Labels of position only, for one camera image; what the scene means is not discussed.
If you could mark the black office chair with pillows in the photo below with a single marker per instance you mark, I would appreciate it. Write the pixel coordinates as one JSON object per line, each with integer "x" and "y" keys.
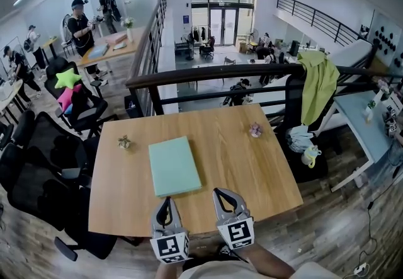
{"x": 85, "y": 114}

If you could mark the blue wall sign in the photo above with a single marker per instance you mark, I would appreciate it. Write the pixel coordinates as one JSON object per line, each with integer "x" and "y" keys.
{"x": 186, "y": 19}

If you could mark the black chair with clutter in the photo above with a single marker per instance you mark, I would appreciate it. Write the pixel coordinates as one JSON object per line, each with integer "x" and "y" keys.
{"x": 311, "y": 170}

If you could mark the mint green board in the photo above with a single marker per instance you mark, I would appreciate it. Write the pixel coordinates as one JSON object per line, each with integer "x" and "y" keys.
{"x": 174, "y": 167}

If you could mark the small green potted plant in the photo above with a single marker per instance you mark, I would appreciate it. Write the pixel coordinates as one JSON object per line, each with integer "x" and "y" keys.
{"x": 124, "y": 142}

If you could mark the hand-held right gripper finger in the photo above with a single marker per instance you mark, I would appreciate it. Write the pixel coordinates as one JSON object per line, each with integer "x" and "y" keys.
{"x": 218, "y": 208}
{"x": 242, "y": 208}

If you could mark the white power strip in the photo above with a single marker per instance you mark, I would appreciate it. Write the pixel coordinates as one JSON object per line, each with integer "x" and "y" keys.
{"x": 360, "y": 268}

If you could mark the person's right forearm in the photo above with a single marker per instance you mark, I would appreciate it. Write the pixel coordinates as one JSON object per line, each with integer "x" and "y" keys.
{"x": 270, "y": 262}

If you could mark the black balcony railing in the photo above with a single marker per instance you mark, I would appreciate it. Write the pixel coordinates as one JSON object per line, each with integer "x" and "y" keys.
{"x": 204, "y": 74}

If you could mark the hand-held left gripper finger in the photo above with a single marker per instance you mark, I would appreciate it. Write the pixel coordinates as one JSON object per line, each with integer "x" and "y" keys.
{"x": 156, "y": 222}
{"x": 175, "y": 221}

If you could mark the green star pillow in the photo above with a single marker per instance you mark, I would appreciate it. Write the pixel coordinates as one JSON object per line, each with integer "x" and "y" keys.
{"x": 67, "y": 78}

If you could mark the black mesh office chair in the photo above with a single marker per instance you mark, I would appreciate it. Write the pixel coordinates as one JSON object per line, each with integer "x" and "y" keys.
{"x": 47, "y": 139}
{"x": 63, "y": 208}

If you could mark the white vase with green plant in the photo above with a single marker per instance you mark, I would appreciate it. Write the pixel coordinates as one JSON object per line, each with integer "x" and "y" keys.
{"x": 371, "y": 111}

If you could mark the person's left forearm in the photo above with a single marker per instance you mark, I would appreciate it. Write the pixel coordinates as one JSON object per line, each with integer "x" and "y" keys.
{"x": 170, "y": 271}

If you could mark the white vase with flowers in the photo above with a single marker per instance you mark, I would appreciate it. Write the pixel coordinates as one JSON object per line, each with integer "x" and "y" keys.
{"x": 128, "y": 29}

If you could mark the person's white shirt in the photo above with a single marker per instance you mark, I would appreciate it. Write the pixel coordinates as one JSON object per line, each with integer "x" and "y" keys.
{"x": 261, "y": 273}

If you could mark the pink star pillow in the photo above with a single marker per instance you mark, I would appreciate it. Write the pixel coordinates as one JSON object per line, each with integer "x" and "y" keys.
{"x": 67, "y": 96}

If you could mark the round white table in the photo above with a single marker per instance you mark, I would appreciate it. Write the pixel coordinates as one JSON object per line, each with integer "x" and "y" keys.
{"x": 9, "y": 95}

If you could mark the person's black and white shoe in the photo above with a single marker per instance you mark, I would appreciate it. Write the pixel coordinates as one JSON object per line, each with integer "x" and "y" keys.
{"x": 226, "y": 250}

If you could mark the lime green cloth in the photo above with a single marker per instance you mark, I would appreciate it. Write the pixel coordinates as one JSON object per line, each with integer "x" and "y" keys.
{"x": 318, "y": 88}

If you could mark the light blue cloth bundle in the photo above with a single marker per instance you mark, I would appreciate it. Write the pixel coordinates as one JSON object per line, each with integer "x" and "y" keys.
{"x": 300, "y": 139}

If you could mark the long wooden background table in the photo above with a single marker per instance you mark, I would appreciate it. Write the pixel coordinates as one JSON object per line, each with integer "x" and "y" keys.
{"x": 126, "y": 48}

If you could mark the blue pillow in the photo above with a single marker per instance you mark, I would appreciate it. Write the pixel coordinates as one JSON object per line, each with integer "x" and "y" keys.
{"x": 68, "y": 109}

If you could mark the small pink potted plant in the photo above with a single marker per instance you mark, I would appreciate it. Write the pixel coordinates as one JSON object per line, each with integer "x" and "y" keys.
{"x": 256, "y": 129}

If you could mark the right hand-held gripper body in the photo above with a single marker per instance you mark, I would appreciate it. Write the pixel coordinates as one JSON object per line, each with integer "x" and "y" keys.
{"x": 237, "y": 232}

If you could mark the large glass entrance window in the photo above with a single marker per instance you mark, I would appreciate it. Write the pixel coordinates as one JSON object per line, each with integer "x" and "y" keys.
{"x": 223, "y": 3}

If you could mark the black railing across hall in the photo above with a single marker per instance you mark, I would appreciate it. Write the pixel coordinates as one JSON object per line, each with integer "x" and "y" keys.
{"x": 324, "y": 19}

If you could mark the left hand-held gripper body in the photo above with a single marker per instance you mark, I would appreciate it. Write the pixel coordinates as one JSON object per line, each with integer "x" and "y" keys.
{"x": 170, "y": 246}

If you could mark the black bin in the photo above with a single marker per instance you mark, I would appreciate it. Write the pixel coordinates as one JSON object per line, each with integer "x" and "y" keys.
{"x": 295, "y": 48}

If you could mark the light blue table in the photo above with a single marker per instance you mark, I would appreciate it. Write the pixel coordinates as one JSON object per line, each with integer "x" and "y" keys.
{"x": 362, "y": 133}

